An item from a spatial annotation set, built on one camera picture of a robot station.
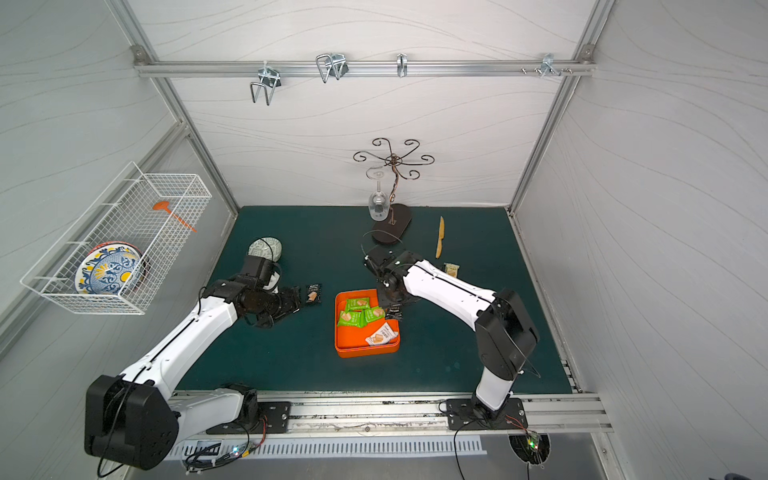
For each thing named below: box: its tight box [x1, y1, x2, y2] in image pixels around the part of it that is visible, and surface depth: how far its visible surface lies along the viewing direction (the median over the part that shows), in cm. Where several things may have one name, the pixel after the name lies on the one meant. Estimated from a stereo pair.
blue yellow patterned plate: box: [75, 241, 147, 295], surface depth 61 cm
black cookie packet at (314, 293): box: [306, 283, 322, 303], surface depth 97 cm
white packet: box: [365, 322, 399, 346], surface depth 88 cm
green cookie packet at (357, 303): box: [345, 297, 371, 310], surface depth 93 cm
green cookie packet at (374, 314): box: [364, 306, 386, 323], surface depth 92 cm
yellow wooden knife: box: [436, 216, 445, 259], surface depth 116 cm
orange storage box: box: [334, 289, 401, 359], surface depth 88 cm
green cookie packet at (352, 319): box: [338, 310, 365, 328], surface depth 90 cm
